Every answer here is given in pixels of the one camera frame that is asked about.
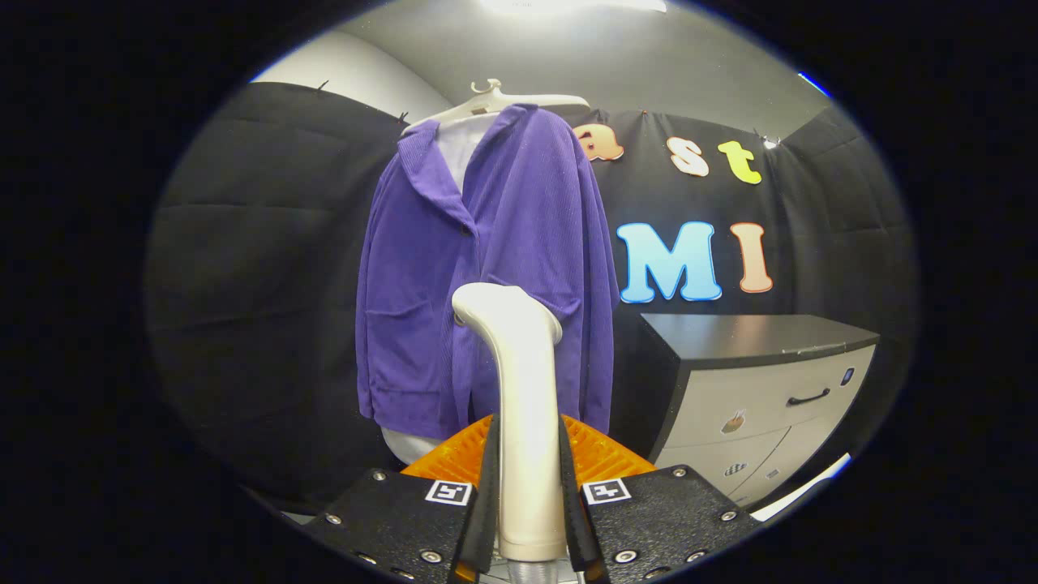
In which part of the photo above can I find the purple jacket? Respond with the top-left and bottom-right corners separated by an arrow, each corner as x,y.
355,103 -> 621,443

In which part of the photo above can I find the white clothes hanger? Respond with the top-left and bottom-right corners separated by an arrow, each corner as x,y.
403,79 -> 591,136

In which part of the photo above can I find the white garment steamer handle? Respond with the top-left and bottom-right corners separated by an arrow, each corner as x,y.
451,281 -> 568,562

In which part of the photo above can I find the grey cabinet with black top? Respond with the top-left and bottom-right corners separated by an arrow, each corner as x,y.
610,313 -> 881,508

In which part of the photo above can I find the large bright ceiling light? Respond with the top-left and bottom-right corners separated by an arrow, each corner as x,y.
478,0 -> 670,15

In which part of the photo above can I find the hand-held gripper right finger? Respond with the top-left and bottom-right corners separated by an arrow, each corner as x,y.
558,414 -> 763,584

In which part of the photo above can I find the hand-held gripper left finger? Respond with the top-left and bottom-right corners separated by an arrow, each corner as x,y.
304,414 -> 504,584

